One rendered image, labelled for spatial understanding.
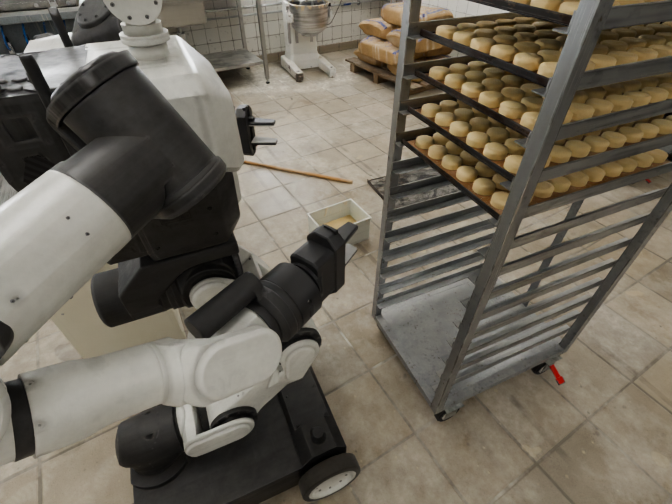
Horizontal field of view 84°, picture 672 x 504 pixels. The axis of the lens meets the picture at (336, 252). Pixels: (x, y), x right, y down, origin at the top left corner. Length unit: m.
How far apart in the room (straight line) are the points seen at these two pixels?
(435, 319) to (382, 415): 0.45
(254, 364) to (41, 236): 0.23
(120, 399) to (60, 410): 0.05
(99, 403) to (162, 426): 0.88
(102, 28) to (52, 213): 0.47
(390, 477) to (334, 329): 0.64
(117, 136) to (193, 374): 0.24
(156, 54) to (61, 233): 0.33
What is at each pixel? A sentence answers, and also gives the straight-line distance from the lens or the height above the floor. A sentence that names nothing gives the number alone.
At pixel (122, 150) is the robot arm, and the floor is 1.28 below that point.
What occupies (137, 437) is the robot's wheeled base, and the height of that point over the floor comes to 0.35.
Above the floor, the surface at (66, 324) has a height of 0.43.
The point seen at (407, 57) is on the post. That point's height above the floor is 1.17.
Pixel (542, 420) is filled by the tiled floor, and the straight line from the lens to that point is 1.76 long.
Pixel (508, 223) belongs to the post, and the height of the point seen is 0.97.
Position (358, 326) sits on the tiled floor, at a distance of 1.79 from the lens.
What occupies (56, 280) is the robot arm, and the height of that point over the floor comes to 1.22.
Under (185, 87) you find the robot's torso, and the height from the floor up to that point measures 1.28.
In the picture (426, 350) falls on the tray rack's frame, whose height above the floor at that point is 0.15.
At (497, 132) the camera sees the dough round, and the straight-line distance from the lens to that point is 0.98.
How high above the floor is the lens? 1.44
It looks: 42 degrees down
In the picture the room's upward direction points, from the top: straight up
